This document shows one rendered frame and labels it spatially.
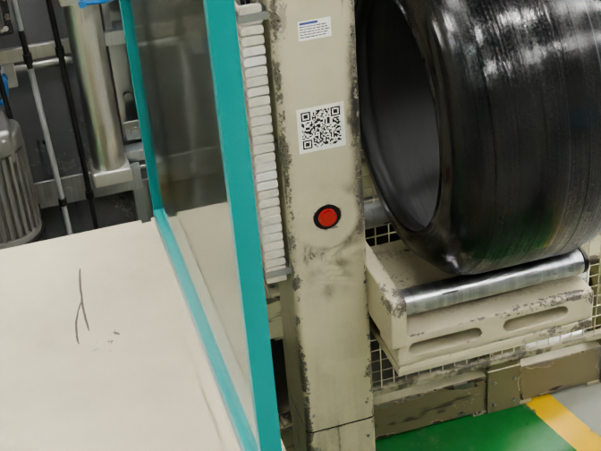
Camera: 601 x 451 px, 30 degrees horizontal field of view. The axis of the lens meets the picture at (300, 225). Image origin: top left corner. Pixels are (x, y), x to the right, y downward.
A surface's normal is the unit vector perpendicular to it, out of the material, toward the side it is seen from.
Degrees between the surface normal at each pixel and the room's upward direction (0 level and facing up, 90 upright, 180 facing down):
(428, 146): 46
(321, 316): 90
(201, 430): 0
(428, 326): 0
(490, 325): 90
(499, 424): 0
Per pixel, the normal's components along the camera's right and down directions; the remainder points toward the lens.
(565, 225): 0.29, 0.76
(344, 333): 0.29, 0.48
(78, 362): -0.07, -0.85
